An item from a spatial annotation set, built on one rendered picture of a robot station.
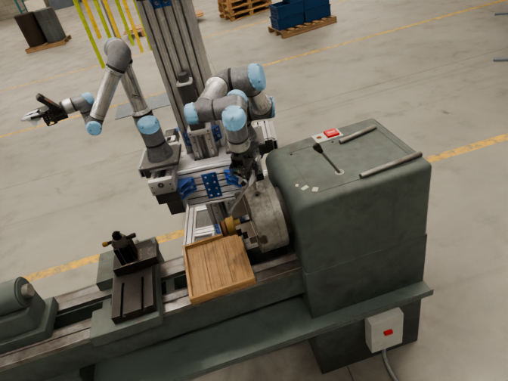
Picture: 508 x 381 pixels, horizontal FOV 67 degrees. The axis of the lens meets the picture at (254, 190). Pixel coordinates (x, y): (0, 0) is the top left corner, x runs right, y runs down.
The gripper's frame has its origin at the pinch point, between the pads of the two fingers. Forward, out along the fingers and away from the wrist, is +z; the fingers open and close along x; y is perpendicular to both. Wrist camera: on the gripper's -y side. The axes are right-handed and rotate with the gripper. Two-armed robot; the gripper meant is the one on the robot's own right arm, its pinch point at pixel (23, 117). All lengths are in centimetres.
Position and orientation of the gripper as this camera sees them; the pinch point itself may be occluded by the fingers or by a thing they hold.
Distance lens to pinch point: 231.8
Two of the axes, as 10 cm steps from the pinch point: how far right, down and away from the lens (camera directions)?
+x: -4.5, -5.7, 6.9
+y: 1.4, 7.2, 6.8
